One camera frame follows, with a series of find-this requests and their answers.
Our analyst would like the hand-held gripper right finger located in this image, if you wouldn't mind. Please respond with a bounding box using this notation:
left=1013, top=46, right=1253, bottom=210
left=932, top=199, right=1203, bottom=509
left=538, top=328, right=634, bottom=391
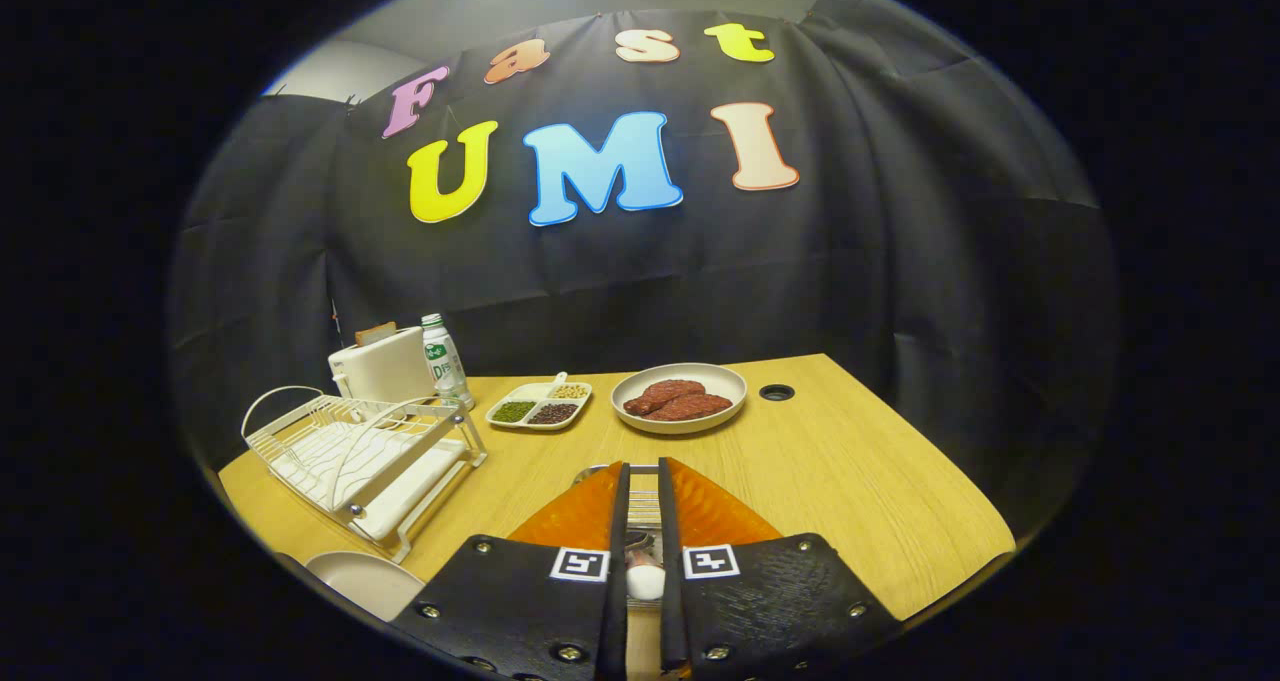
left=658, top=456, right=906, bottom=681

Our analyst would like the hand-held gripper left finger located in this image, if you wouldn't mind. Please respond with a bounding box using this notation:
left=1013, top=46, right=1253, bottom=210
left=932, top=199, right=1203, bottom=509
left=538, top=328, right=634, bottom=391
left=390, top=458, right=633, bottom=681

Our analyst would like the metal wire basket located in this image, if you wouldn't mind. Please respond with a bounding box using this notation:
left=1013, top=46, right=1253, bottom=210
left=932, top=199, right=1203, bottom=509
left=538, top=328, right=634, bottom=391
left=573, top=463, right=663, bottom=562

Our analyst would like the white spoon checked handle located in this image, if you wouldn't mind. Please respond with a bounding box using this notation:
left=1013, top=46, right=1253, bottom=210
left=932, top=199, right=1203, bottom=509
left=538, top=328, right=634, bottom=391
left=624, top=531, right=667, bottom=604

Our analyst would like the beige round plate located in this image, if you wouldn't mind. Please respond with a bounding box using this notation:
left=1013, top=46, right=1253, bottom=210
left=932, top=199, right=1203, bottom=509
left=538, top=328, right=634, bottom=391
left=305, top=551, right=426, bottom=624

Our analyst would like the white wire dish rack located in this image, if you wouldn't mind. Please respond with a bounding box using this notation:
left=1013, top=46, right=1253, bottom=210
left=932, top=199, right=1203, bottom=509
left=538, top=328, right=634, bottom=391
left=241, top=385, right=489, bottom=564

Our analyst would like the cream shallow meat dish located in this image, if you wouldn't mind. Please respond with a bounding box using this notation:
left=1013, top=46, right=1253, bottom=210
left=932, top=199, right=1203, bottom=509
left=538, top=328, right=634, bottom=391
left=611, top=363, right=748, bottom=435

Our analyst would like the red meat piece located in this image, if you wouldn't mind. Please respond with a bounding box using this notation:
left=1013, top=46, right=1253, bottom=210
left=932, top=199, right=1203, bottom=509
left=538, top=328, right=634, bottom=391
left=645, top=393, right=734, bottom=422
left=623, top=379, right=707, bottom=417

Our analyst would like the white divided tray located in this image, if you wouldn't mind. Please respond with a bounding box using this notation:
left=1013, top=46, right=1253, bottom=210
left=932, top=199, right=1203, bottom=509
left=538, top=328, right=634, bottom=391
left=485, top=371, right=593, bottom=431

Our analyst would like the white drip tray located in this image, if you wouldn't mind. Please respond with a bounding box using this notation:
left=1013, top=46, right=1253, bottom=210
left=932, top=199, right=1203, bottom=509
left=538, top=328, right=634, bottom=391
left=270, top=426, right=471, bottom=544

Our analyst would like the white bottle green label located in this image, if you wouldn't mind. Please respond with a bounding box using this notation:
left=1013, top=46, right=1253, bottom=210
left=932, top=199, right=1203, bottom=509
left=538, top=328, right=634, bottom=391
left=421, top=313, right=475, bottom=411

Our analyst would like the white toaster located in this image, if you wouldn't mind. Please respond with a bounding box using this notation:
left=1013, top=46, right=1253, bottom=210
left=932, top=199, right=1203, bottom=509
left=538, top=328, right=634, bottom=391
left=328, top=326, right=438, bottom=404

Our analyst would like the black backdrop cloth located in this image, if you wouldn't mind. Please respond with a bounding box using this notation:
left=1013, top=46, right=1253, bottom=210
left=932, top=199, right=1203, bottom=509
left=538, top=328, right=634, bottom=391
left=165, top=6, right=1121, bottom=552

